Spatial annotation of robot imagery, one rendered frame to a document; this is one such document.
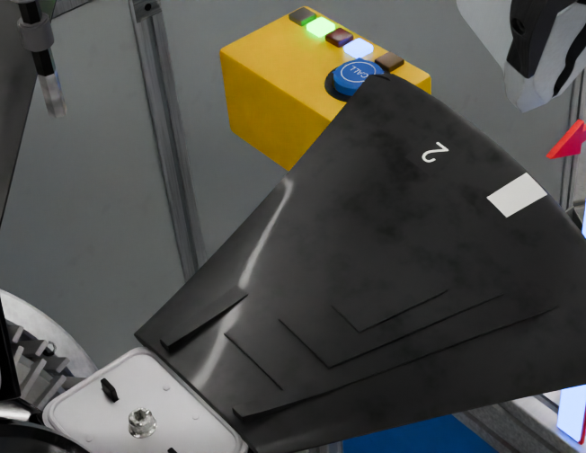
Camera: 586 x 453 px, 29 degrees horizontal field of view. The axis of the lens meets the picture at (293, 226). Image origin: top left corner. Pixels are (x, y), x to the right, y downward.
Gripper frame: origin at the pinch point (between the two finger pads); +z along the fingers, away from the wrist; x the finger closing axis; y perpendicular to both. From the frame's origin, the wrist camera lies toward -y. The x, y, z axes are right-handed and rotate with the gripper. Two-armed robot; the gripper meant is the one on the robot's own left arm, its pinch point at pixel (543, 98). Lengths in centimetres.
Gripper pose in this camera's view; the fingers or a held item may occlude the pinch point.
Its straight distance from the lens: 55.5
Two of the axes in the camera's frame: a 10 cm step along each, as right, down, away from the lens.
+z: -1.3, 5.6, 8.2
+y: -6.2, -6.9, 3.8
